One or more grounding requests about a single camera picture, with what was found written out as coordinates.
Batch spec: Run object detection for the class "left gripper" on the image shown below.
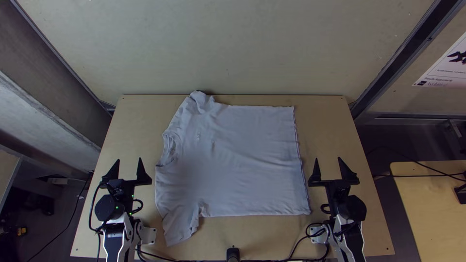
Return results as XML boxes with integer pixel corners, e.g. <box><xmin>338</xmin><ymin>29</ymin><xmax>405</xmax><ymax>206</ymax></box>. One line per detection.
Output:
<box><xmin>100</xmin><ymin>157</ymin><xmax>153</xmax><ymax>216</ymax></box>

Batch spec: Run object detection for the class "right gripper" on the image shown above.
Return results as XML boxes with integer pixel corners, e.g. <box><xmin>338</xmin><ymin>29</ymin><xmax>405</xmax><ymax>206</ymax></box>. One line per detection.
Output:
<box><xmin>308</xmin><ymin>157</ymin><xmax>360</xmax><ymax>220</ymax></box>

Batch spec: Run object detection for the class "white t-shirt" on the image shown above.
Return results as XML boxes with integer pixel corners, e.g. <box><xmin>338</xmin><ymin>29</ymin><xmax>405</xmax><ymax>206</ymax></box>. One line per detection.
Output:
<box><xmin>154</xmin><ymin>90</ymin><xmax>312</xmax><ymax>247</ymax></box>

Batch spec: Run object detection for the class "pale wooden side table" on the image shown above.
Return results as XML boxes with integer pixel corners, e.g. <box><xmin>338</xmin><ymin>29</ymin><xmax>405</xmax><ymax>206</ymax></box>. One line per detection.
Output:
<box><xmin>390</xmin><ymin>160</ymin><xmax>466</xmax><ymax>262</ymax></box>

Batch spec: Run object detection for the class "black cable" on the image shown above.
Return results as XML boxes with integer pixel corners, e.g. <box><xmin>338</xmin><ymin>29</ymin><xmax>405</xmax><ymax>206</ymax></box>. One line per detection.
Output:
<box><xmin>26</xmin><ymin>171</ymin><xmax>95</xmax><ymax>262</ymax></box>
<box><xmin>365</xmin><ymin>146</ymin><xmax>466</xmax><ymax>182</ymax></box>
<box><xmin>280</xmin><ymin>222</ymin><xmax>330</xmax><ymax>262</ymax></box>
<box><xmin>372</xmin><ymin>170</ymin><xmax>466</xmax><ymax>180</ymax></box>

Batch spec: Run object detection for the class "white printed wall poster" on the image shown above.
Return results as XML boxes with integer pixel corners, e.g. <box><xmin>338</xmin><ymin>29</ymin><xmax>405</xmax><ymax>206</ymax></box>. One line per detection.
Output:
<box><xmin>412</xmin><ymin>31</ymin><xmax>466</xmax><ymax>89</ymax></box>

